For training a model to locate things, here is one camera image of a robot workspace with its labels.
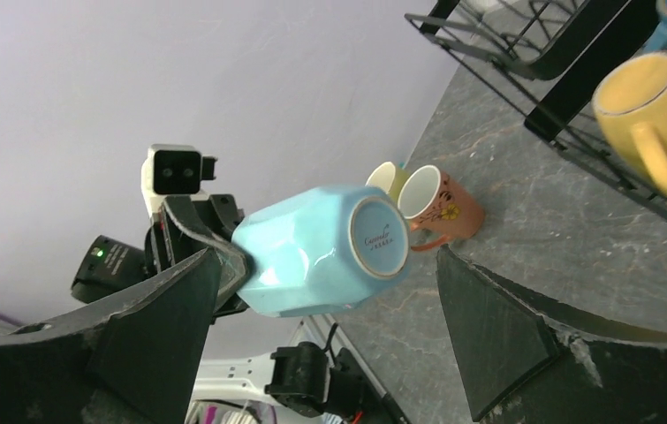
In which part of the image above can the light blue faceted mug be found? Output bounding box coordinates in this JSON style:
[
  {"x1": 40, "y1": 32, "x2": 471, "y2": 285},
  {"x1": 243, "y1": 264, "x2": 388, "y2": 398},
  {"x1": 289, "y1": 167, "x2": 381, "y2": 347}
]
[{"x1": 231, "y1": 185, "x2": 411, "y2": 317}]

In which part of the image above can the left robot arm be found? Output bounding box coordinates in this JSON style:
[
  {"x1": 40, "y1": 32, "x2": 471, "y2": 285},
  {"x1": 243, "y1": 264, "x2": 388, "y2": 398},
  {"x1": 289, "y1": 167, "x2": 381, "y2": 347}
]
[{"x1": 71, "y1": 194, "x2": 405, "y2": 423}]

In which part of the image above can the black wire dish rack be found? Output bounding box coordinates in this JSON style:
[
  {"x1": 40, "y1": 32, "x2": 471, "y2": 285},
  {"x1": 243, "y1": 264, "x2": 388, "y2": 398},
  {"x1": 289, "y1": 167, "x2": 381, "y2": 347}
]
[{"x1": 404, "y1": 1, "x2": 667, "y2": 222}]

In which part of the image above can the yellow mug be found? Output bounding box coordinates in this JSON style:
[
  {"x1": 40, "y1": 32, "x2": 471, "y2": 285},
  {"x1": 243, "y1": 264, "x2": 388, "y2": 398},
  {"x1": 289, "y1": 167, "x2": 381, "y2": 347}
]
[{"x1": 591, "y1": 51, "x2": 667, "y2": 199}]

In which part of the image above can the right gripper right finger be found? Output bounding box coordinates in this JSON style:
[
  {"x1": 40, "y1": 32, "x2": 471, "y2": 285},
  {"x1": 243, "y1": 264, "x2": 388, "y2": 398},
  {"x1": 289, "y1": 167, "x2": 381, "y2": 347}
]
[{"x1": 436, "y1": 247, "x2": 667, "y2": 423}]

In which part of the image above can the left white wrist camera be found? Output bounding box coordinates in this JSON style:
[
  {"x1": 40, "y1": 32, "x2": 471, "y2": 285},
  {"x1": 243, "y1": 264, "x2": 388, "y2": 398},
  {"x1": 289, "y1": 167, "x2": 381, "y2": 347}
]
[{"x1": 140, "y1": 144, "x2": 217, "y2": 220}]

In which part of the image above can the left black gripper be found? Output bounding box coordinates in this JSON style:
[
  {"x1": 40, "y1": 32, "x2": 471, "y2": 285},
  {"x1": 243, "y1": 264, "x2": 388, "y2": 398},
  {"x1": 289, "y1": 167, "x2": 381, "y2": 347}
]
[{"x1": 144, "y1": 194, "x2": 251, "y2": 320}]

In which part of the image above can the yellow-green faceted mug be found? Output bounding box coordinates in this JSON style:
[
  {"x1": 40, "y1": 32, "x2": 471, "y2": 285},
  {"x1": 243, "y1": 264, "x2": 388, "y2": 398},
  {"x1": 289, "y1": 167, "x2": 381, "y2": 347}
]
[{"x1": 366, "y1": 162, "x2": 410, "y2": 203}]

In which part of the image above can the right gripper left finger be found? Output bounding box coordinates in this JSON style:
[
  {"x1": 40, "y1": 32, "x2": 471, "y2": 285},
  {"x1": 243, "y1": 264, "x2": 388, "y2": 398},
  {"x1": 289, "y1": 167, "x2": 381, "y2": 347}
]
[{"x1": 0, "y1": 249, "x2": 221, "y2": 423}]

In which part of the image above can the salmon floral mug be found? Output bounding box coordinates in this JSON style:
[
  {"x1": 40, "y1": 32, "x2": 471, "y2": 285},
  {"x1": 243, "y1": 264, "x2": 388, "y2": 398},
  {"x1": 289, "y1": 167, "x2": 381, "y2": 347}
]
[{"x1": 397, "y1": 164, "x2": 486, "y2": 252}]

